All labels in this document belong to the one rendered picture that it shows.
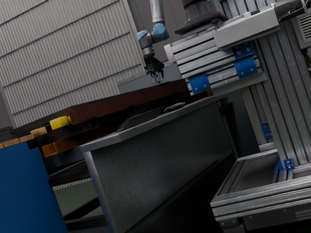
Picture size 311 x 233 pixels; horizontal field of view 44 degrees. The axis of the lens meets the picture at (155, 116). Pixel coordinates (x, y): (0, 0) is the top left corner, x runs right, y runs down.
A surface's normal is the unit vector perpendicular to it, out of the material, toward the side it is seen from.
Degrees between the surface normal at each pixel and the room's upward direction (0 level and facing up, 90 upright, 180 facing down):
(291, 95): 90
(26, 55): 90
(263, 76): 90
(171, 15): 90
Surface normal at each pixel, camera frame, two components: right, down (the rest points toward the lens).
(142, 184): 0.80, -0.26
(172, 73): -0.50, 0.19
